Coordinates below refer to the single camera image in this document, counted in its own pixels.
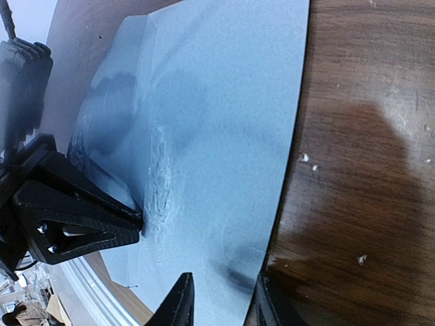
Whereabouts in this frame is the left black braided cable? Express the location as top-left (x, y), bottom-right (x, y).
top-left (0, 0), bottom-right (18, 41)

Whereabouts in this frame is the front aluminium rail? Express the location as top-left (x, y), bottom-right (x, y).
top-left (60, 257), bottom-right (140, 326)

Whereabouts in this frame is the brown cardboard box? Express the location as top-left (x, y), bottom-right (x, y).
top-left (46, 295), bottom-right (73, 326)

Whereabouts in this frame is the seated person in background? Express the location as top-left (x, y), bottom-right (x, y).
top-left (2, 302), bottom-right (50, 325)

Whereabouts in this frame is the grey-blue envelope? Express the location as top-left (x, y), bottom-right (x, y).
top-left (69, 1), bottom-right (309, 325)

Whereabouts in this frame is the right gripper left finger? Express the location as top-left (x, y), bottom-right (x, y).
top-left (151, 272), bottom-right (194, 326)

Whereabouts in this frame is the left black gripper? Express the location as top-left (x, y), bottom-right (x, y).
top-left (1, 134), bottom-right (143, 280)

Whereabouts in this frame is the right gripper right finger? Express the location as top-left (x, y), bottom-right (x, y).
top-left (255, 272), bottom-right (309, 326)

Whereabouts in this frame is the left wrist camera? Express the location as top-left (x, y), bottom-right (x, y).
top-left (1, 38), bottom-right (53, 151)

